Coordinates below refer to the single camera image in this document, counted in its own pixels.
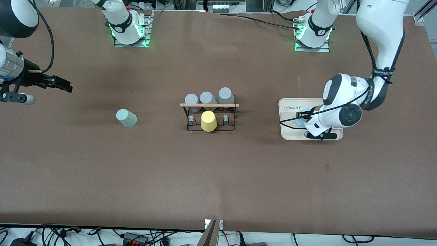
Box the light blue plastic cup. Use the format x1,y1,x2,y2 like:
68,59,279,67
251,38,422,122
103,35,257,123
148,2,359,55
294,109,312,128

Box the mint green plastic cup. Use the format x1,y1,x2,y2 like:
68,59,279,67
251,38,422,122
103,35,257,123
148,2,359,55
116,109,138,128

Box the beige plastic tray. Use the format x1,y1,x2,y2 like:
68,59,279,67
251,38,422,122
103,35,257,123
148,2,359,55
278,98,344,141

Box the grey plastic cup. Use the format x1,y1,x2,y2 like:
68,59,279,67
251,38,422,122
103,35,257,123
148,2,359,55
185,94,201,112
200,91,219,110
218,87,235,108

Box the yellow plastic cup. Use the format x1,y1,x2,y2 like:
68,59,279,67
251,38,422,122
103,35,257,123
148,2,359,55
200,110,218,132

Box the grey power strip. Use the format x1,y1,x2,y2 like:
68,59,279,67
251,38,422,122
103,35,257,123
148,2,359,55
212,3,240,13

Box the black plug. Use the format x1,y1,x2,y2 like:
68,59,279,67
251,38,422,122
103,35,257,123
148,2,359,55
237,232,267,246

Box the black power adapter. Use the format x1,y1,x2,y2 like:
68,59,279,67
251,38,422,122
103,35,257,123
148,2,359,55
10,237,38,246

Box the grey connector orange levers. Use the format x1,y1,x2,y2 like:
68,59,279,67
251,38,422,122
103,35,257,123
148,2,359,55
123,232,149,246

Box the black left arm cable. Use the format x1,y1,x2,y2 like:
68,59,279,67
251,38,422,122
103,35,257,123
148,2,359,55
279,31,394,130

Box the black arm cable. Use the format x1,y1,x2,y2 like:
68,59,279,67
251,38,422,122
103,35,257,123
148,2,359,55
33,6,56,73
279,31,394,130

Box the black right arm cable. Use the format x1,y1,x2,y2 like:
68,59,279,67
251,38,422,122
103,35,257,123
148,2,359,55
33,6,56,73

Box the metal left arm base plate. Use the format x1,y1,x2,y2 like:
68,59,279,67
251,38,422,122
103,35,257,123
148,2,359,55
294,17,331,53

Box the black wire cup rack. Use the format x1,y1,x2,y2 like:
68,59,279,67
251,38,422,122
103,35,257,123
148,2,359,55
180,102,239,132

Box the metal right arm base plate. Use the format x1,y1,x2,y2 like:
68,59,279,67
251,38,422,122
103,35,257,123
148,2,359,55
114,10,151,48

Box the black cable on table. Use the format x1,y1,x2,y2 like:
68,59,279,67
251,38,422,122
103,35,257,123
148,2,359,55
218,13,298,30

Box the white post bracket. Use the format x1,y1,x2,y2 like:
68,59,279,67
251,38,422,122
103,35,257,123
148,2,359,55
204,219,224,230

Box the grey camera post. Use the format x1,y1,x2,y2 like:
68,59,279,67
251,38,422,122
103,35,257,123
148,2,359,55
197,220,219,246

